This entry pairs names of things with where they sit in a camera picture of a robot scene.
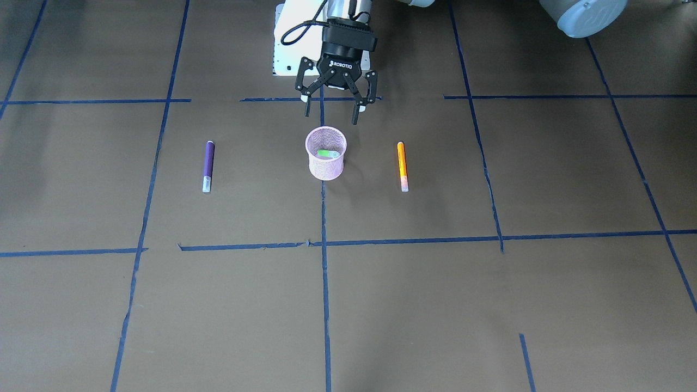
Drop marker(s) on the purple highlighter pen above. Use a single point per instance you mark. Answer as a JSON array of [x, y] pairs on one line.
[[209, 154]]

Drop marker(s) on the pink mesh pen holder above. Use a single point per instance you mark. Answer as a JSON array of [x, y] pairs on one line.
[[325, 147]]

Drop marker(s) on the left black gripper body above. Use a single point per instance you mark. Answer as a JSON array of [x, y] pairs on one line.
[[342, 68]]

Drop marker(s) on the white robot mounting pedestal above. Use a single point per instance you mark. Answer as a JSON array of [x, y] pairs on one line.
[[289, 14]]

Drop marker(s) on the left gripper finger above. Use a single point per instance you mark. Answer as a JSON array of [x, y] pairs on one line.
[[361, 102], [305, 92]]

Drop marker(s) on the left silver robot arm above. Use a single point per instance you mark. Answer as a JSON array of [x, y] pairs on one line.
[[577, 19]]

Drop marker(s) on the green highlighter pen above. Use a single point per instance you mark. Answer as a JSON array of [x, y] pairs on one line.
[[327, 154]]

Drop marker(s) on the orange highlighter pen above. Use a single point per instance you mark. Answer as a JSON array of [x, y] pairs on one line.
[[403, 171]]

